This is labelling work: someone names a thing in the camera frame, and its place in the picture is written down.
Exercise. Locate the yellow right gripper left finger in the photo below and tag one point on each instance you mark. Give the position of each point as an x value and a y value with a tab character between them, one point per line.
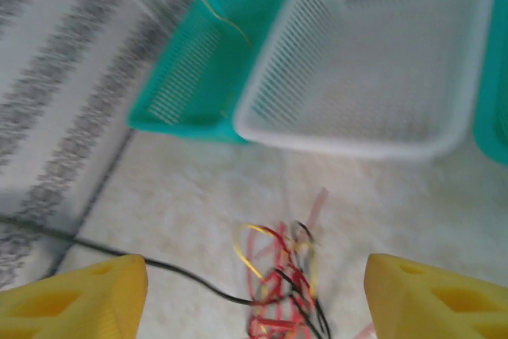
71	307

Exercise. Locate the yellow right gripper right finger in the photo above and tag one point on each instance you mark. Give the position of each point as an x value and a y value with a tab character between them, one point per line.
428	307

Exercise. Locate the teal plastic basket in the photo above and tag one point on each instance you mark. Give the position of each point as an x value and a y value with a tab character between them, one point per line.
198	77
494	116

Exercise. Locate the white plastic basket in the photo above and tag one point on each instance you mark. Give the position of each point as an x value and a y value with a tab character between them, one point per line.
357	77

